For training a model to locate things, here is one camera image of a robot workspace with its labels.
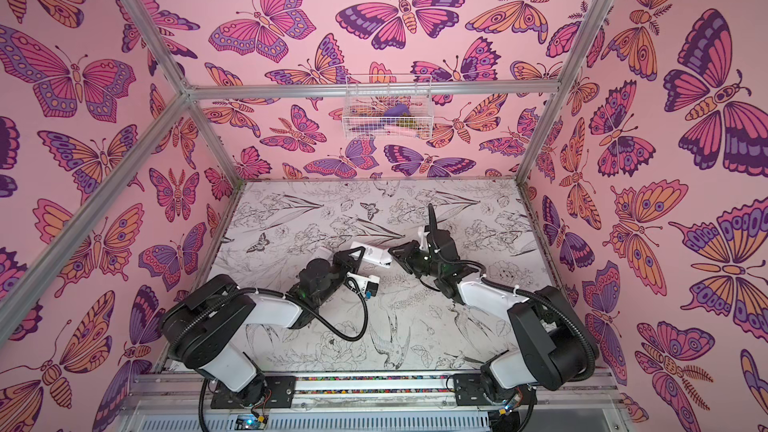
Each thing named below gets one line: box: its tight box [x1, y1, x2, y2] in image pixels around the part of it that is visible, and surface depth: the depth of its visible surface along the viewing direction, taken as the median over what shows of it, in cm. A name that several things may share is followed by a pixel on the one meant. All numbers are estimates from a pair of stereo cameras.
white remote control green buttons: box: [348, 241, 393, 268], surface depth 87 cm
